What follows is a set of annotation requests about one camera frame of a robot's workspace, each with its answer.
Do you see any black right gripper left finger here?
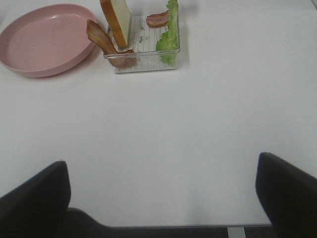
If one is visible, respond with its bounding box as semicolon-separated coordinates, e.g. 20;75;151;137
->
0;161;71;238

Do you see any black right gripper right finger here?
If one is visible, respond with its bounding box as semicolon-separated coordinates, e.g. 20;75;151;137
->
256;152;317;238

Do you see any bacon strip front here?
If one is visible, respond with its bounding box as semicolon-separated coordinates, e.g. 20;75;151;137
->
86;19;137;68

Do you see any clear right plastic container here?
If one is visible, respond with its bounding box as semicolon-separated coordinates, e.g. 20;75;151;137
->
104;15;181;73

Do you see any green lettuce leaf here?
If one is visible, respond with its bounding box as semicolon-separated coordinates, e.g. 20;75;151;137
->
156;0;179;51

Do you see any white bread slice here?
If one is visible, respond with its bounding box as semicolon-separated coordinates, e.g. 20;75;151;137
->
100;0;131;48

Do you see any bacon strip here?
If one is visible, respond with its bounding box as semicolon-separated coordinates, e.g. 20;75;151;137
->
86;19;137;68
146;10;169;28

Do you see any pink round plate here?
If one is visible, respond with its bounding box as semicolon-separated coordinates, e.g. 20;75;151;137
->
0;3;97;78

